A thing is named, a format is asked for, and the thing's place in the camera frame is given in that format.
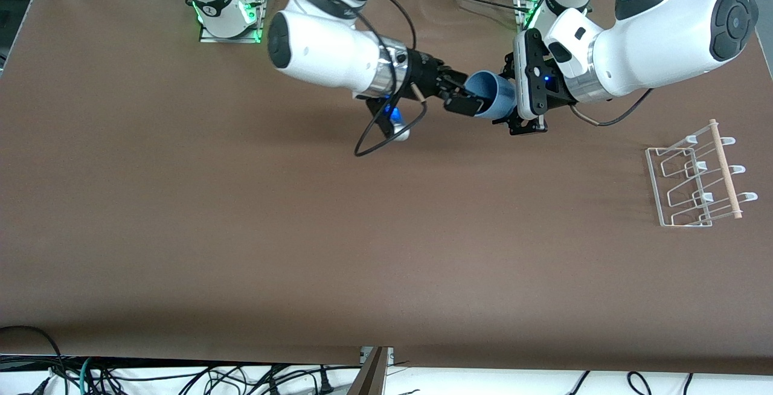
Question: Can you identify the light blue plastic cup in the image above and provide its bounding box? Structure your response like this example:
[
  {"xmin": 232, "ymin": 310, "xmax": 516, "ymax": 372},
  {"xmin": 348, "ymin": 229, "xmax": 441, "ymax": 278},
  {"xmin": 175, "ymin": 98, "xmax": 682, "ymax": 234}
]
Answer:
[{"xmin": 464, "ymin": 70, "xmax": 519, "ymax": 121}]

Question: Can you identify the brown table cover sheet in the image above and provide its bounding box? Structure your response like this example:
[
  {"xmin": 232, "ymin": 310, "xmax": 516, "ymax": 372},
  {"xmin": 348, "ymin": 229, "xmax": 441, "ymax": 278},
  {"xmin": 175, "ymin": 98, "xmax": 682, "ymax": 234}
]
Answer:
[{"xmin": 0, "ymin": 0, "xmax": 773, "ymax": 376}]

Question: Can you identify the brown table support beam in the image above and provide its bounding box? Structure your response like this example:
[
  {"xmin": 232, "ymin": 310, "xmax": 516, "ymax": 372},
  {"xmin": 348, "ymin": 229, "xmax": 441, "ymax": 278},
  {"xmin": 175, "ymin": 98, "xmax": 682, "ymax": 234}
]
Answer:
[{"xmin": 347, "ymin": 347, "xmax": 388, "ymax": 395}]

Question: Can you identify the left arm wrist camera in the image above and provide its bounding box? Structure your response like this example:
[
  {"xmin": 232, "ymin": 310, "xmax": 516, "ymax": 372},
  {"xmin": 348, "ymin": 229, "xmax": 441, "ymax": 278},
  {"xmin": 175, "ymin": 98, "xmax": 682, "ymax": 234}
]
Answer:
[{"xmin": 513, "ymin": 28, "xmax": 551, "ymax": 121}]

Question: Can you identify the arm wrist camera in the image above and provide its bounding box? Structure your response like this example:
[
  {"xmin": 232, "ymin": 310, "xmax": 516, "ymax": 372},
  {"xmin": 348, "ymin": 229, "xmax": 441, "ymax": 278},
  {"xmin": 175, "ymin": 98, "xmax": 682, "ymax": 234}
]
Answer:
[
  {"xmin": 513, "ymin": 28, "xmax": 551, "ymax": 121},
  {"xmin": 365, "ymin": 98, "xmax": 412, "ymax": 141}
]

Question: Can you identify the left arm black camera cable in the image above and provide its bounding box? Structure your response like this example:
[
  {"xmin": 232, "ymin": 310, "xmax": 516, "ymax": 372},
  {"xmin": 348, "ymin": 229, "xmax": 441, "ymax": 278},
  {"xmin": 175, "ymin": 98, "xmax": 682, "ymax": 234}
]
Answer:
[{"xmin": 528, "ymin": 0, "xmax": 654, "ymax": 127}]

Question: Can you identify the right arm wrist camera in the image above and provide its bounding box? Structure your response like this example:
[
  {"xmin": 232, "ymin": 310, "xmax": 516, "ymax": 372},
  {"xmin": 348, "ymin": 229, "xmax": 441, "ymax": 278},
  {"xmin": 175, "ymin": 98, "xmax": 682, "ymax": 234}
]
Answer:
[{"xmin": 365, "ymin": 98, "xmax": 412, "ymax": 141}]

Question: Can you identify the white wire cup rack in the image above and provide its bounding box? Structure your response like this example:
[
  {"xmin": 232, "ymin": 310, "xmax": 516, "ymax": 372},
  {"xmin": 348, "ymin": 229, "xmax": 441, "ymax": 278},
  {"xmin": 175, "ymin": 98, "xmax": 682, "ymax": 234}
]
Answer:
[{"xmin": 645, "ymin": 119, "xmax": 759, "ymax": 228}]

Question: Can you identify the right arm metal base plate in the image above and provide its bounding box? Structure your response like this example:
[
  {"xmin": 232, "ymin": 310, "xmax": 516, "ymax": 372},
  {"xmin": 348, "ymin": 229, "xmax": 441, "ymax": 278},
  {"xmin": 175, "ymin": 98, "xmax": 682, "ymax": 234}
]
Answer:
[{"xmin": 199, "ymin": 0, "xmax": 265, "ymax": 44}]

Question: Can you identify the small metal bracket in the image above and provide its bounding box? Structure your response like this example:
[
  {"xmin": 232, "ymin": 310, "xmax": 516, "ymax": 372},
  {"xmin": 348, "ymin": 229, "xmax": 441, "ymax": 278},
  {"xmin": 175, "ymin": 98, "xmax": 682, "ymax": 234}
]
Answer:
[{"xmin": 361, "ymin": 347, "xmax": 395, "ymax": 367}]

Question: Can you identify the black looped floor cable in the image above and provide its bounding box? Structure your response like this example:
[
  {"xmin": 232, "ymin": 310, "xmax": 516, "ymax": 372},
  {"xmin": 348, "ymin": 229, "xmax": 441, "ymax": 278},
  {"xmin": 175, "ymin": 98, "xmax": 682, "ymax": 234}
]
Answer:
[{"xmin": 627, "ymin": 371, "xmax": 654, "ymax": 395}]

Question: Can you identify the teal cable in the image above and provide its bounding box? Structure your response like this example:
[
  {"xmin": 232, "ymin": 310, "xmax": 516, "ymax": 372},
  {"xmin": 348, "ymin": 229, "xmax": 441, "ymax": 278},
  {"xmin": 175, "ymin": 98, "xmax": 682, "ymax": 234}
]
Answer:
[{"xmin": 80, "ymin": 357, "xmax": 98, "ymax": 395}]

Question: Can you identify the thick black floor cable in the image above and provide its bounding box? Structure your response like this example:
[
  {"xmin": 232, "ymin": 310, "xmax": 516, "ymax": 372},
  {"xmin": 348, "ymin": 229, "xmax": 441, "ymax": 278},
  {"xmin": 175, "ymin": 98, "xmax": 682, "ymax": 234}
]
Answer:
[{"xmin": 0, "ymin": 325, "xmax": 68, "ymax": 395}]

